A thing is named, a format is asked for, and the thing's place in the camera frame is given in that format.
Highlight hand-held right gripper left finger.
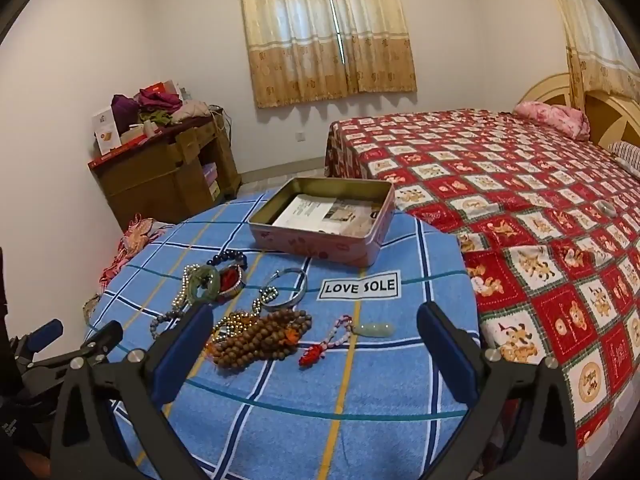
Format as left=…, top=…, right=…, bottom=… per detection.
left=50, top=302, right=216, bottom=480

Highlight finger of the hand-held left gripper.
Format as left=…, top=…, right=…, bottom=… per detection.
left=10, top=319, right=65, bottom=361
left=35, top=320, right=124, bottom=381

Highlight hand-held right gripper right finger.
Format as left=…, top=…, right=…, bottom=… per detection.
left=416, top=301, right=581, bottom=480

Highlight grey bead bracelet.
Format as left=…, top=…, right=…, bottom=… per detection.
left=149, top=307, right=187, bottom=339

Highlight gold bead necklace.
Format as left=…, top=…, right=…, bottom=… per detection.
left=209, top=285, right=279, bottom=356

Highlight pearl necklace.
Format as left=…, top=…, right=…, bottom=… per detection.
left=172, top=264, right=201, bottom=313

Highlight green jade bangle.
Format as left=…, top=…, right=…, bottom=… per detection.
left=189, top=266, right=221, bottom=305

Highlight brown wooden bead string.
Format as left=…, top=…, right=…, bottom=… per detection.
left=212, top=309, right=312, bottom=372

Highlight silver bangle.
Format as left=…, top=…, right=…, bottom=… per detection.
left=260, top=268, right=308, bottom=308

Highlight pink tin box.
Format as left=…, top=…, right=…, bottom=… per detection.
left=247, top=176, right=396, bottom=268

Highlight white cloth label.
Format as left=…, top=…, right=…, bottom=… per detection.
left=318, top=271, right=401, bottom=302

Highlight pink fringed cloth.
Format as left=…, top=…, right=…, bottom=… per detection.
left=97, top=212, right=176, bottom=291

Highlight blue plaid tablecloth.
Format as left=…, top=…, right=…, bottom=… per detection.
left=82, top=187, right=483, bottom=480

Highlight brown wooden cabinet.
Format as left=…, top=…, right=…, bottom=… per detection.
left=89, top=115, right=241, bottom=233

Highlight pink boxes in cabinet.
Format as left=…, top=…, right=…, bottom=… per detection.
left=201, top=162, right=221, bottom=198

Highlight bed with red printed bedspread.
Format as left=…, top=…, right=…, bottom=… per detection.
left=324, top=108, right=640, bottom=451

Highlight red flat box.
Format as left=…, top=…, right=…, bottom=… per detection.
left=87, top=127, right=168, bottom=171

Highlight white printed box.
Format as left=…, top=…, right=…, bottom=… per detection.
left=91, top=107, right=123, bottom=156

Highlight purple cloth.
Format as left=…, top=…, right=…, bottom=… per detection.
left=111, top=94, right=138, bottom=126

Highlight pale pink cloth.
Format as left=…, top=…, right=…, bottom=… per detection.
left=170, top=100, right=211, bottom=126

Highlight magenta cloth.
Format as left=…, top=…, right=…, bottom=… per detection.
left=139, top=87, right=182, bottom=111

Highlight pink pillow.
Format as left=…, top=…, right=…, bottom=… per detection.
left=514, top=101, right=591, bottom=141

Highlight striped pillow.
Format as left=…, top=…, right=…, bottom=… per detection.
left=607, top=141, right=640, bottom=178

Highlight cream wooden headboard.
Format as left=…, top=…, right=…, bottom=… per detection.
left=517, top=72, right=640, bottom=156

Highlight beige patterned window curtain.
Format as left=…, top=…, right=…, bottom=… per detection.
left=236, top=0, right=418, bottom=109
left=537, top=0, right=640, bottom=111

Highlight jade pendant on pink cord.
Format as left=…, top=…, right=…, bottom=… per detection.
left=299, top=314, right=396, bottom=367

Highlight dark blue bead bracelet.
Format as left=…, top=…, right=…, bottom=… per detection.
left=206, top=250, right=248, bottom=273

